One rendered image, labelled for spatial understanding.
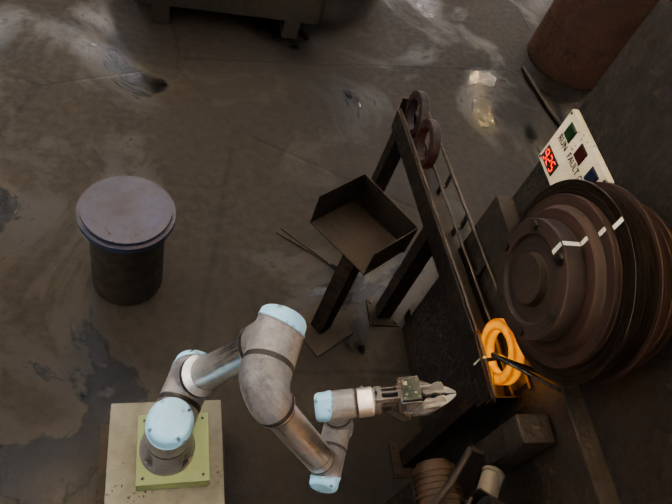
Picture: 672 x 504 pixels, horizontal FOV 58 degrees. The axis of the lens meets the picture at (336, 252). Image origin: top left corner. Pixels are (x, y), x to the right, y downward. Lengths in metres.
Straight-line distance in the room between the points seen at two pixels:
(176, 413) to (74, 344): 0.83
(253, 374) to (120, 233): 0.94
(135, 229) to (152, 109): 1.14
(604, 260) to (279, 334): 0.69
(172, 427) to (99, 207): 0.86
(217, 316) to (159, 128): 1.04
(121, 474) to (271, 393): 0.70
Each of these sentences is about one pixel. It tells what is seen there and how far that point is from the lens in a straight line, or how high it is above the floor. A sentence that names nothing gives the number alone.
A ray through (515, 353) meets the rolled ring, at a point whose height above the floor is 0.83.
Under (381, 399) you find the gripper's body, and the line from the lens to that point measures 1.56.
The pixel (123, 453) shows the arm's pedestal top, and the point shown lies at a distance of 1.91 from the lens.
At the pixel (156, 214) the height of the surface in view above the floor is 0.43.
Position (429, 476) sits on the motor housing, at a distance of 1.81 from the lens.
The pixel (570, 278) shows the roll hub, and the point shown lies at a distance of 1.35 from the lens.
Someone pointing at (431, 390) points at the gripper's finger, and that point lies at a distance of 1.64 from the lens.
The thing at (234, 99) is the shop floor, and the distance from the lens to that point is 3.27.
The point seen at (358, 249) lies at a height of 0.60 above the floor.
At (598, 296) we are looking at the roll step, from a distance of 1.35.
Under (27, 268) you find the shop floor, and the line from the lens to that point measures 2.57.
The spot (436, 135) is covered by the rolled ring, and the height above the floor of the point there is 0.74.
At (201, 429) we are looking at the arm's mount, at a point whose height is 0.35.
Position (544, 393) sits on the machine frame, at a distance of 1.73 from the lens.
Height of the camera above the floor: 2.12
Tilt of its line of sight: 51 degrees down
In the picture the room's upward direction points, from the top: 24 degrees clockwise
